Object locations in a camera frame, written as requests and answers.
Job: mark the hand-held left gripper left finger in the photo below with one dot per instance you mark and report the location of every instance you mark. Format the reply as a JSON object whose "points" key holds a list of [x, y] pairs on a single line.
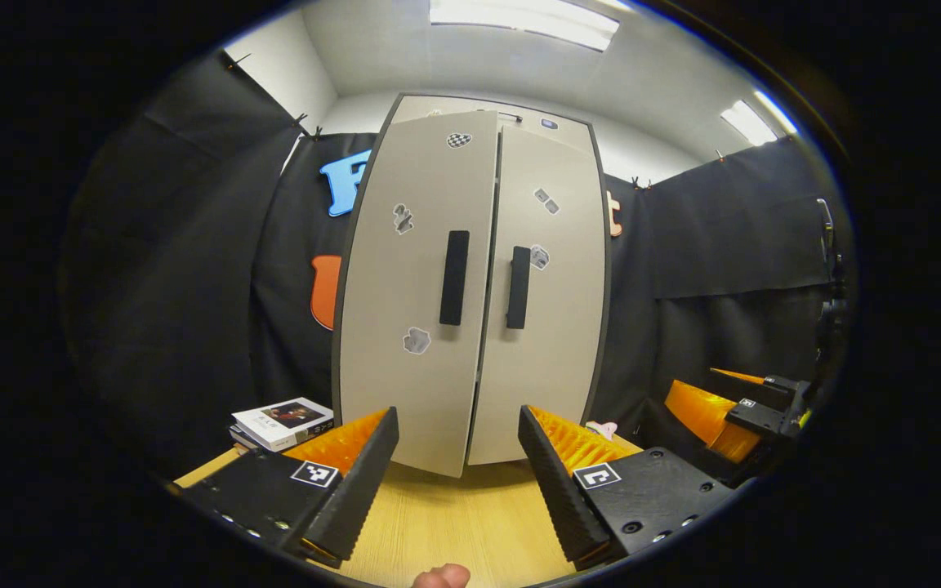
{"points": [[356, 490]]}

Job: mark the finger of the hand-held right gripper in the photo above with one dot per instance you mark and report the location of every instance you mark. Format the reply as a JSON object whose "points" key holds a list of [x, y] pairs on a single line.
{"points": [[760, 418], [789, 390]]}

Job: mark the white cover book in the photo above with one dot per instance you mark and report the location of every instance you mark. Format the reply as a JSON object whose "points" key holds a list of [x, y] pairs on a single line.
{"points": [[283, 420]]}

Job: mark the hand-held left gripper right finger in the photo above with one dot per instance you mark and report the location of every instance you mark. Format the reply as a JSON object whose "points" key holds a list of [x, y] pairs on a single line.
{"points": [[560, 490]]}

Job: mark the black backdrop cloth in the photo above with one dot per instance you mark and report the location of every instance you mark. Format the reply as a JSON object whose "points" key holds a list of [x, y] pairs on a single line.
{"points": [[176, 286]]}

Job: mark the grey shoe cabinet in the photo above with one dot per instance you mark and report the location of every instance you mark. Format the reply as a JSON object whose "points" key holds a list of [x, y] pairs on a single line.
{"points": [[454, 104]]}

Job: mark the large ceiling light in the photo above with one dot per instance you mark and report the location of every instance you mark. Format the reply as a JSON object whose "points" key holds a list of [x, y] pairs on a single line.
{"points": [[524, 20]]}

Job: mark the small ceiling light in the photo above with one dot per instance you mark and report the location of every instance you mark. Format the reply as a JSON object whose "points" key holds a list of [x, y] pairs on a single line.
{"points": [[752, 122]]}

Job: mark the pink and green plush toy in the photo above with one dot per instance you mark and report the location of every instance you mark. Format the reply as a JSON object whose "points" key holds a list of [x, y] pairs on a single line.
{"points": [[604, 428]]}

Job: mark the grey cabinet door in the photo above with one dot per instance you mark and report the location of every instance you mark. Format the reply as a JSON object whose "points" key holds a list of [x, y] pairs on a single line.
{"points": [[560, 327], [405, 286]]}

